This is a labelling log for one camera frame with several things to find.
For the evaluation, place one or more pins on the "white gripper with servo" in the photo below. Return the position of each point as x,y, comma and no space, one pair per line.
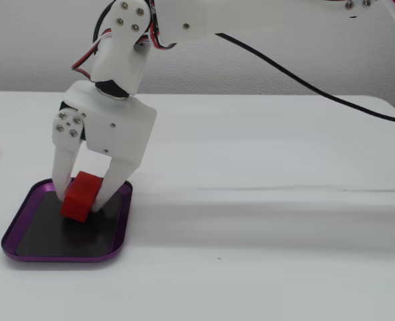
117,128

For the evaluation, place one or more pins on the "red studded cube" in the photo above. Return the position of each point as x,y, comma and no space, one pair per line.
82,195

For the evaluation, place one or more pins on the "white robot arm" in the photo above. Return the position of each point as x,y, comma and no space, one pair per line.
184,13

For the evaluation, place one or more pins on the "purple metal tray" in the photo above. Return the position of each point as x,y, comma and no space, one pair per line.
26,237

